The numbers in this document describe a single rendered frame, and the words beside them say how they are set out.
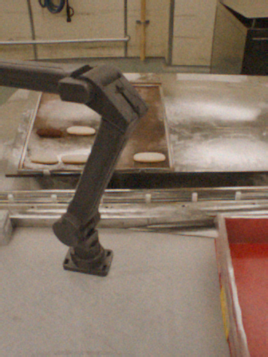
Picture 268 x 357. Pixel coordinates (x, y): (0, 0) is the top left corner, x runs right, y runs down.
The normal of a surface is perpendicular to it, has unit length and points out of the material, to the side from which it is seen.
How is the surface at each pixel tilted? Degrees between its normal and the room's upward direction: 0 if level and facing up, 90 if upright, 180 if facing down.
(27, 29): 90
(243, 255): 0
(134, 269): 0
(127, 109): 45
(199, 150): 10
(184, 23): 90
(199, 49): 90
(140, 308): 0
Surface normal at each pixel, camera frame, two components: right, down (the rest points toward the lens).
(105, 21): 0.02, 0.58
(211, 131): 0.00, -0.70
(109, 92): 0.61, -0.38
